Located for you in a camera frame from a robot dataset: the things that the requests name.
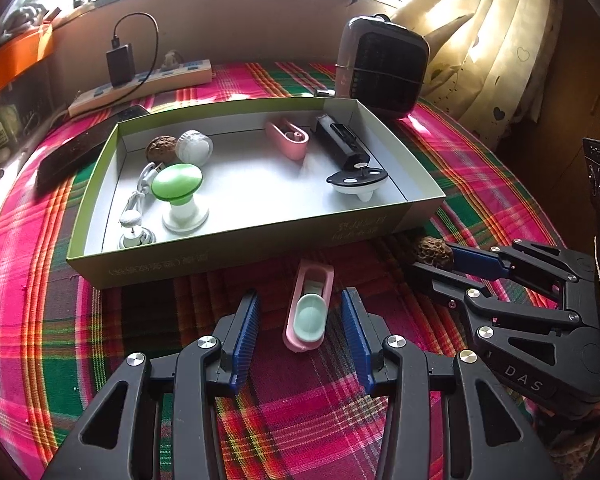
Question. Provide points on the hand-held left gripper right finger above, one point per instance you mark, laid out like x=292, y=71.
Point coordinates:
x=355, y=340

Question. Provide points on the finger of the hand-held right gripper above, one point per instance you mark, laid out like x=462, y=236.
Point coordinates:
x=480, y=262
x=450, y=290

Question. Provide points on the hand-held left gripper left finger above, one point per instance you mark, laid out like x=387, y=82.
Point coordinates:
x=247, y=335

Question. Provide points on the brown walnut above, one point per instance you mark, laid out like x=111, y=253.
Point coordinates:
x=432, y=255
x=161, y=149

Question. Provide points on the pink holder with teal scoop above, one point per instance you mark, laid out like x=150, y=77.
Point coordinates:
x=310, y=315

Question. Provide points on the black bear-shaped gadget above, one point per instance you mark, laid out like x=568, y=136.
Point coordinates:
x=357, y=180

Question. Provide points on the small white-tipped metal stand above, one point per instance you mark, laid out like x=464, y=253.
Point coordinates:
x=132, y=232

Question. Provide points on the green and white cardboard box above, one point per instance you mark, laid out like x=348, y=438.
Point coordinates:
x=260, y=180

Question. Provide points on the green mushroom-shaped gadget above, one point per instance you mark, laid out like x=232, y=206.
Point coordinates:
x=177, y=182

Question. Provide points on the small black rectangular device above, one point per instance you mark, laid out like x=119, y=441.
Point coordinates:
x=340, y=142

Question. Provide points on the white round ribbed gadget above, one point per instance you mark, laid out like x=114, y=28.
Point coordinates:
x=195, y=146

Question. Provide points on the pink oblong holder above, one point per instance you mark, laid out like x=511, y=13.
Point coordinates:
x=287, y=137

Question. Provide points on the brown wooden cabinet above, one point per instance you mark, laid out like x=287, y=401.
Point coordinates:
x=580, y=85

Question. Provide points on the grey desktop heater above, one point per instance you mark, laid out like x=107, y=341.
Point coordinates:
x=385, y=65

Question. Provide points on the cream heart-print curtain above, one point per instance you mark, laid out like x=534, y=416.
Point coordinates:
x=480, y=35

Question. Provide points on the black smartphone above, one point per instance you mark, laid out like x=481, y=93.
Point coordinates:
x=80, y=152

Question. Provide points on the white power strip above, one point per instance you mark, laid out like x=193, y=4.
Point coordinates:
x=180, y=74

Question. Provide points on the small beige plug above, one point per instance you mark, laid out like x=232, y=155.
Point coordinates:
x=170, y=60

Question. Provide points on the black charger adapter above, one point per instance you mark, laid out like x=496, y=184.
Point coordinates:
x=121, y=66

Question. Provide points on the clear storage box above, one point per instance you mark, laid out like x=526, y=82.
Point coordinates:
x=5, y=125

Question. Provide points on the orange container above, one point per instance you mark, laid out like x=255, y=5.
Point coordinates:
x=10, y=65

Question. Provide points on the pile of paper clutter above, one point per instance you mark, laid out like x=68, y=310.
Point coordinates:
x=25, y=10

